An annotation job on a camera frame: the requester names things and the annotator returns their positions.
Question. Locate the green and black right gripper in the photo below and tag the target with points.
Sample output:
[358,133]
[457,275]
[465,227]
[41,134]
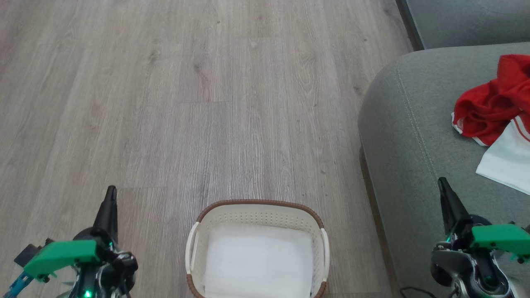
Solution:
[501,239]

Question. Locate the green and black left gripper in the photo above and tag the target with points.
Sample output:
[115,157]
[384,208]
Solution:
[62,254]

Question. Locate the red garment with white trim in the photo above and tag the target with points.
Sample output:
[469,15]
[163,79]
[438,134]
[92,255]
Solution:
[492,107]

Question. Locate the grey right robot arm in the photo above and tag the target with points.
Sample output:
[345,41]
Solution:
[449,263]

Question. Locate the grey-green rounded sofa cushion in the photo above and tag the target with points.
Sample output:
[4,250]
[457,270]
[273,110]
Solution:
[422,145]

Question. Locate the white laundry basket brown rim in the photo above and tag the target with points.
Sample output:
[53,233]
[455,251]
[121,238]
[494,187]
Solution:
[256,213]

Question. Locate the white basket liner sheet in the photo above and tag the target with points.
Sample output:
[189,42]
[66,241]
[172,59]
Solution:
[258,260]

